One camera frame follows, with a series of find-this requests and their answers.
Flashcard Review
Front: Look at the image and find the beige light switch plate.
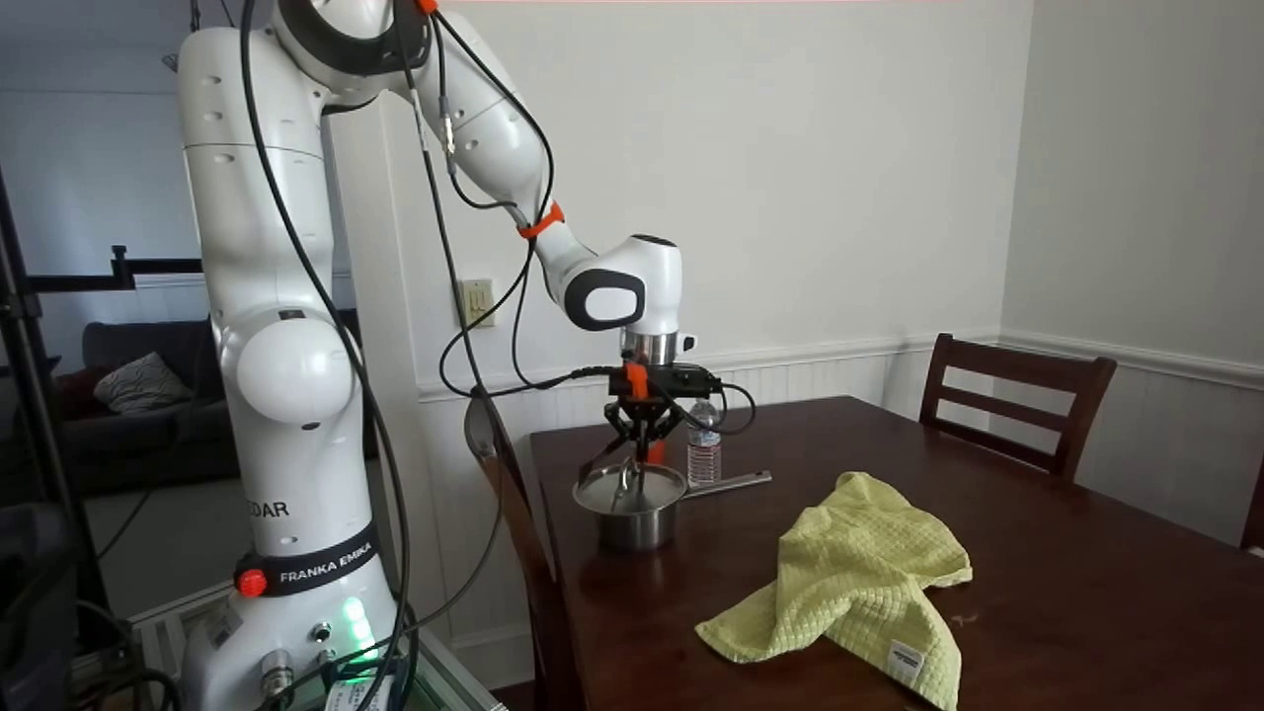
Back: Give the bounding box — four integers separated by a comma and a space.
449, 272, 502, 331

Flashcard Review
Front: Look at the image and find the dark wooden chair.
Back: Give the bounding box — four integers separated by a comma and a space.
1236, 451, 1264, 554
463, 386, 585, 711
916, 330, 1120, 488

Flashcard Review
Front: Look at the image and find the grey sofa pillow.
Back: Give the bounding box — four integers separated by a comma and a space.
92, 347, 203, 421

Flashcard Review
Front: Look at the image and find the yellow-green cloth towel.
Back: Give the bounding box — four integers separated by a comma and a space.
692, 468, 980, 711

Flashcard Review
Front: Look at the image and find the silver pot with handle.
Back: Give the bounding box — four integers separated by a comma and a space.
567, 460, 777, 559

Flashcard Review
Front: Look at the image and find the dark sofa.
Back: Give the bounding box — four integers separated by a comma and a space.
54, 313, 380, 504

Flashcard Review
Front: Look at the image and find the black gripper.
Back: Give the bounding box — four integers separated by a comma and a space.
602, 393, 692, 460

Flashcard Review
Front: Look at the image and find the silver pot lid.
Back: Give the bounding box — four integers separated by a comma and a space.
567, 460, 692, 522

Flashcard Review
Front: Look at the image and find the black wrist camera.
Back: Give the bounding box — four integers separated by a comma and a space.
606, 365, 725, 403

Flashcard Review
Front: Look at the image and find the thin cable with silver plug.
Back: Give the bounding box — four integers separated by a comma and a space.
415, 77, 558, 401

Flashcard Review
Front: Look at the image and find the orange forearm strap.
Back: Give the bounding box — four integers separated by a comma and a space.
512, 197, 567, 244

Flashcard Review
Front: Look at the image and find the white low box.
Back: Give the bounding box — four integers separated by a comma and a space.
122, 580, 249, 685

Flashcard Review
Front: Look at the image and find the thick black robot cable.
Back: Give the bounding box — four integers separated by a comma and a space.
234, 0, 764, 711

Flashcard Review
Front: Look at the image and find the clear plastic water bottle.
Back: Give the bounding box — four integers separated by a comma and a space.
683, 401, 725, 490

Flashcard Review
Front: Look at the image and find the black tripod stand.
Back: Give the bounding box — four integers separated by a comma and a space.
0, 169, 113, 711

